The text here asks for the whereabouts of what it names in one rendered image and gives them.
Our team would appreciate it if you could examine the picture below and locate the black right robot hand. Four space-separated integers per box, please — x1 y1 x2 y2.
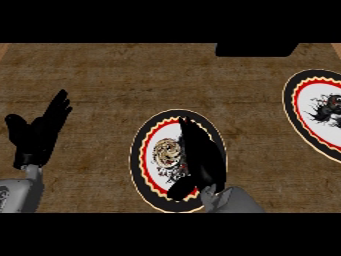
168 115 228 202

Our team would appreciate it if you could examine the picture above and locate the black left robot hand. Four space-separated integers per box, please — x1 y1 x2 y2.
4 88 75 171

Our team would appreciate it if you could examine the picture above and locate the dragon-print plate with black rim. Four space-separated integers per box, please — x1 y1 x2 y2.
129 109 228 214
281 69 341 168

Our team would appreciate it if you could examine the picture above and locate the black appliance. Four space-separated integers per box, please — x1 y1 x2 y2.
215 43 301 58

